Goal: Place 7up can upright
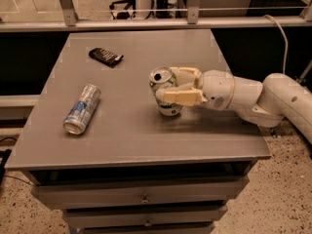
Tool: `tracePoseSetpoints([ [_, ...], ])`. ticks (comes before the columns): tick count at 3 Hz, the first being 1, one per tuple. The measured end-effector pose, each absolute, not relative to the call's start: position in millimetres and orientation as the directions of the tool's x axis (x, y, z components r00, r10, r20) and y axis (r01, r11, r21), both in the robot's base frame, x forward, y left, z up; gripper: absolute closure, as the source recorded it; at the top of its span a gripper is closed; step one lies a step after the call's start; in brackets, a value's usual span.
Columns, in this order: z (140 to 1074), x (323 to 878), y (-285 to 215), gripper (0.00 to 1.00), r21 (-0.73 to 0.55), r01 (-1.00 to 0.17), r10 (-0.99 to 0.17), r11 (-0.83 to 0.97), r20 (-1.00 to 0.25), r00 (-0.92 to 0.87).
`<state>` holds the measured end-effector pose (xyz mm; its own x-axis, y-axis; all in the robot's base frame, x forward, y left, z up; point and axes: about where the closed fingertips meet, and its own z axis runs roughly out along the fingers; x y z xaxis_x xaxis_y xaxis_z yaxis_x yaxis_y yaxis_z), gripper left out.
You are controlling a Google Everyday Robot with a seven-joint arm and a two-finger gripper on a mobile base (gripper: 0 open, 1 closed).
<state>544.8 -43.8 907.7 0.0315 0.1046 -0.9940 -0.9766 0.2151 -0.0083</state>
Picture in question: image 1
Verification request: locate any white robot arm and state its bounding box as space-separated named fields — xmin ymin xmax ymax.
xmin=149 ymin=67 xmax=312 ymax=142

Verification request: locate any white cable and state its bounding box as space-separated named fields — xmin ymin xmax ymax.
xmin=263 ymin=14 xmax=290 ymax=76

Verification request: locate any silver blue energy drink can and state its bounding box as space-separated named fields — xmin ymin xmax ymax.
xmin=63 ymin=84 xmax=101 ymax=136

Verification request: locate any black cable on floor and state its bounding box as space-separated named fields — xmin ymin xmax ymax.
xmin=0 ymin=136 xmax=33 ymax=187

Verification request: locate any top grey drawer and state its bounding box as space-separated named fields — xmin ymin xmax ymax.
xmin=31 ymin=175 xmax=249 ymax=210

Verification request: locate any grey drawer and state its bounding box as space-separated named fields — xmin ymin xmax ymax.
xmin=63 ymin=206 xmax=227 ymax=228
xmin=31 ymin=175 xmax=249 ymax=210

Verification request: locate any green white 7up can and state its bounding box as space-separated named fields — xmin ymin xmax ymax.
xmin=149 ymin=67 xmax=182 ymax=116

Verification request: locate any black snack bar wrapper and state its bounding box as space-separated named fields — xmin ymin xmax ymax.
xmin=89 ymin=48 xmax=124 ymax=68

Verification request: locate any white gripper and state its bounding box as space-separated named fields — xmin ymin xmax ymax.
xmin=156 ymin=67 xmax=234 ymax=110

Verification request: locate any black office chair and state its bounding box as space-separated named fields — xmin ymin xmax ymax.
xmin=109 ymin=0 xmax=137 ymax=20

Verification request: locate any grey drawer cabinet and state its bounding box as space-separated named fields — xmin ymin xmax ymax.
xmin=7 ymin=29 xmax=270 ymax=234

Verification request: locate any grey metal railing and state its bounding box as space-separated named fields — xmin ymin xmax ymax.
xmin=0 ymin=0 xmax=311 ymax=32

